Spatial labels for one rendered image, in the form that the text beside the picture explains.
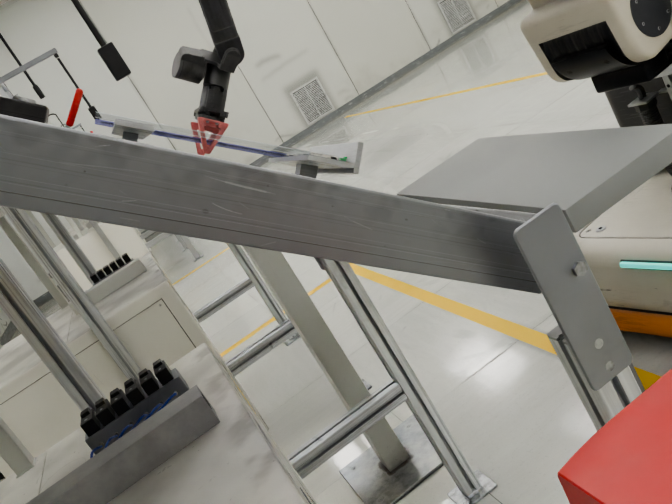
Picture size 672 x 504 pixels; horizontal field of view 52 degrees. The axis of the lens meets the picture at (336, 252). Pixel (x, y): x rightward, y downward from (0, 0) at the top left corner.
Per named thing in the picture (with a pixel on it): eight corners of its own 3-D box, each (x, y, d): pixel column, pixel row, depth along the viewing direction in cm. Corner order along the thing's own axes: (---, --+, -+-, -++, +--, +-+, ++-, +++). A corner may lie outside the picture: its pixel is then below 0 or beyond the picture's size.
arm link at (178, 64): (243, 52, 151) (235, 34, 157) (193, 37, 145) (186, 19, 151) (224, 99, 157) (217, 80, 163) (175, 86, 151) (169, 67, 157)
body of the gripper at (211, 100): (198, 114, 152) (204, 80, 152) (192, 118, 162) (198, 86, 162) (227, 120, 155) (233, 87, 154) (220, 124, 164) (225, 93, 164)
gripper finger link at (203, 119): (192, 149, 151) (200, 107, 151) (188, 151, 158) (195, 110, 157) (223, 156, 153) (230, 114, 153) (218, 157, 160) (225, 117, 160)
